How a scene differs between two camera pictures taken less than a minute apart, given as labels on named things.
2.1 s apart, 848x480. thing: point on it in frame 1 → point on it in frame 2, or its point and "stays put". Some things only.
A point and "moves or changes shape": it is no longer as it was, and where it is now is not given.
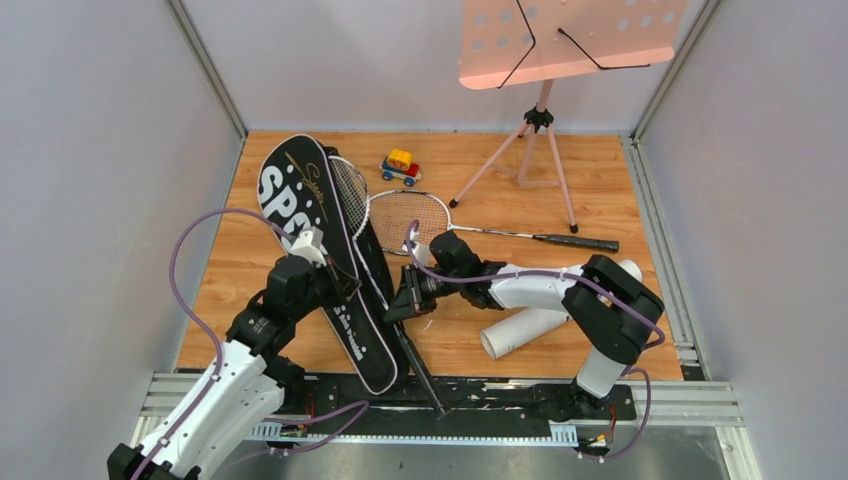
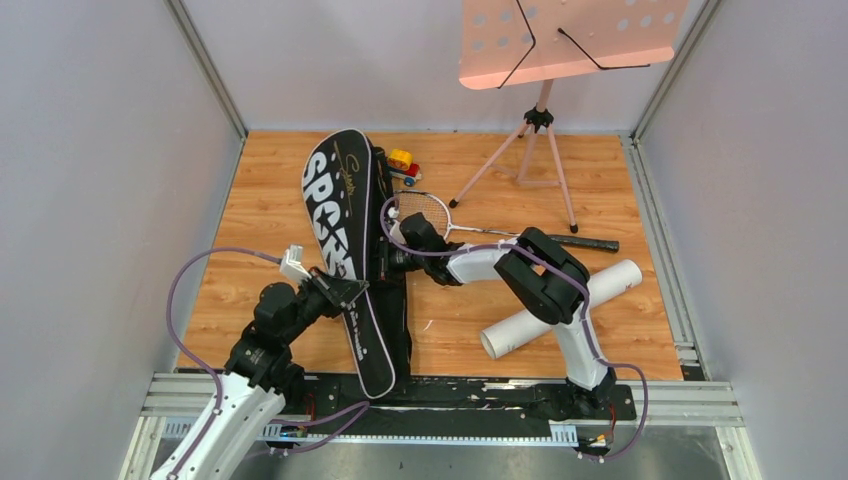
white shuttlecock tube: (512, 330) stays put
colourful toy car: (399, 165) stays put
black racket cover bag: (314, 198) moves or changes shape
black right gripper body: (424, 290) → (395, 261)
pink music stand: (509, 42) stays put
